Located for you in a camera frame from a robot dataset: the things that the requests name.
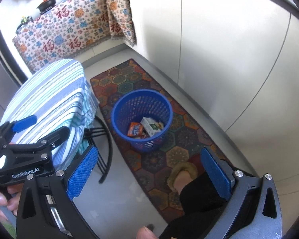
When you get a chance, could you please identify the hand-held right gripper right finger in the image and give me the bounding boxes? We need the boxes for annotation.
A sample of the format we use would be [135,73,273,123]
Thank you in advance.
[201,146,283,239]

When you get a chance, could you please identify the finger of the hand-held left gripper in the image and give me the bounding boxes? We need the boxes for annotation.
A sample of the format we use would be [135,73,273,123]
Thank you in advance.
[8,126,71,155]
[0,115,38,144]

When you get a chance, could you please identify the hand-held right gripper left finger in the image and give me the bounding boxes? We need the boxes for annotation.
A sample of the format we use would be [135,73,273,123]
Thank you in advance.
[16,144,100,239]

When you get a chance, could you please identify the orange snack packet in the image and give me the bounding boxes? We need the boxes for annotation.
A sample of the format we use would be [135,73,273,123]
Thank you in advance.
[128,122,144,137]

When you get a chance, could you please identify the white green drink carton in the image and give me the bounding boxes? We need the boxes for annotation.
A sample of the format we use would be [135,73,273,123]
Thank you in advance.
[140,117,164,137]

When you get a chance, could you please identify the blue plastic wastebasket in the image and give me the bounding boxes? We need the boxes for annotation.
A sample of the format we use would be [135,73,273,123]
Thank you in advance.
[111,90,173,153]

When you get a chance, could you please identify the person's left hand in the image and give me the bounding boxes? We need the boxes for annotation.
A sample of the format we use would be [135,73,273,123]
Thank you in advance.
[0,186,22,221]

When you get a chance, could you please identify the person's right hand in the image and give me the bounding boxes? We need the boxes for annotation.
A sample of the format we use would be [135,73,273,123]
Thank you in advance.
[137,226,160,239]

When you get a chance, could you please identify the yellow furry slipper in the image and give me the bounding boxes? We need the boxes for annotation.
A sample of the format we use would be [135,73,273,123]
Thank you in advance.
[167,161,199,193]

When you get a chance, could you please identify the round table with striped cloth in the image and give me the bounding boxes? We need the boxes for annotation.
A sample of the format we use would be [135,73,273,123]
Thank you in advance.
[0,58,99,170]

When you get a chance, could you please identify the person's leg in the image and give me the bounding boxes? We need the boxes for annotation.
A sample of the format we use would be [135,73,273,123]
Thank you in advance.
[159,172,230,239]

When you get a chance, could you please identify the grey refrigerator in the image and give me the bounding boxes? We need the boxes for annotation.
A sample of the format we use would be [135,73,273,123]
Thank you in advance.
[0,37,19,125]

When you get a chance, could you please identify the black metal table legs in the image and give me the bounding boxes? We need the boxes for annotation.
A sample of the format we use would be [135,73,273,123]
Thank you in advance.
[83,116,114,184]

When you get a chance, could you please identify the colourful hexagon rug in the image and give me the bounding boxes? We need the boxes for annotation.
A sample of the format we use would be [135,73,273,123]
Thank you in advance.
[90,58,255,225]

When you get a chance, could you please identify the large patterned cloth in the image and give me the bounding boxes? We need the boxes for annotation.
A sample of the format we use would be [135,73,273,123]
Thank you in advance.
[12,0,109,74]

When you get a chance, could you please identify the seasoning bottle rack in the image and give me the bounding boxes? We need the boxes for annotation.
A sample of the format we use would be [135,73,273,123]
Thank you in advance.
[16,16,33,29]

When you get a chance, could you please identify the white base cabinets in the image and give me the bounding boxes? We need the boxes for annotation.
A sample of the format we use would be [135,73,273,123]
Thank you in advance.
[125,0,299,205]

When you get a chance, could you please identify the black pot with orange lid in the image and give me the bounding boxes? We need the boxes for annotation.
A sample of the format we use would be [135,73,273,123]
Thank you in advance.
[37,0,58,13]

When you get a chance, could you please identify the small patterned cloth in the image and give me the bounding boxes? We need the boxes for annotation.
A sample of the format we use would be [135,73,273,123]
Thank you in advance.
[104,0,136,47]

